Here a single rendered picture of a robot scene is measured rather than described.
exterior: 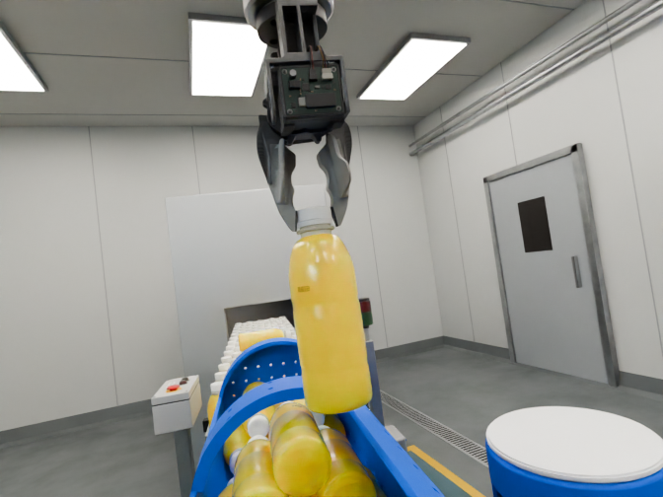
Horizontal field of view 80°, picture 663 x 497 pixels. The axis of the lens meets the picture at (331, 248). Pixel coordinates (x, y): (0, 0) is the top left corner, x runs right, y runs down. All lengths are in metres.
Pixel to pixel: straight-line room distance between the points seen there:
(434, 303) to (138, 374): 4.09
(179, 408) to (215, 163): 4.42
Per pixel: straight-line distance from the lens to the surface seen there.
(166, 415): 1.26
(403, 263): 5.96
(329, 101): 0.38
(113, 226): 5.30
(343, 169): 0.40
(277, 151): 0.42
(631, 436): 0.91
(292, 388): 0.58
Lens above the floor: 1.39
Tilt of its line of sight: 3 degrees up
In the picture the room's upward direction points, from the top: 7 degrees counter-clockwise
